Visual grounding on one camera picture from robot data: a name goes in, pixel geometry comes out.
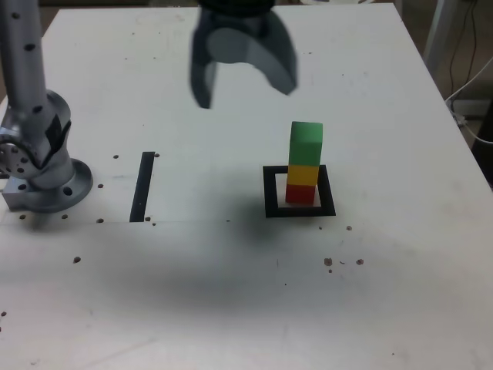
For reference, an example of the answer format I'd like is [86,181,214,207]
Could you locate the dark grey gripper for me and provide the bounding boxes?
[189,0,300,110]

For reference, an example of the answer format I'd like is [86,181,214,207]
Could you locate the green cube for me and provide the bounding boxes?
[289,121,324,167]

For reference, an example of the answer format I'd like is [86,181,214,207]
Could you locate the yellow cube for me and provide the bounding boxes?
[287,163,320,187]

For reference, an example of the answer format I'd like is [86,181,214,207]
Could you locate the red cube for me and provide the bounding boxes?
[285,183,317,205]

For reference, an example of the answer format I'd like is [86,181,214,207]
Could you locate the black tape square outline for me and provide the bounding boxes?
[263,164,337,219]

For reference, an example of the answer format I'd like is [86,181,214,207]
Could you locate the black tape strip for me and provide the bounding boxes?
[129,151,156,224]

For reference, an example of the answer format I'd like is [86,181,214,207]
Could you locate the grey metal pole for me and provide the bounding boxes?
[422,0,450,69]

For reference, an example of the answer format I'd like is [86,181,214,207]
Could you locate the black hanging cable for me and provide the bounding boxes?
[448,0,478,96]

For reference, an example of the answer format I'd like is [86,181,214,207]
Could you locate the white cable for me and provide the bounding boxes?
[445,56,493,107]

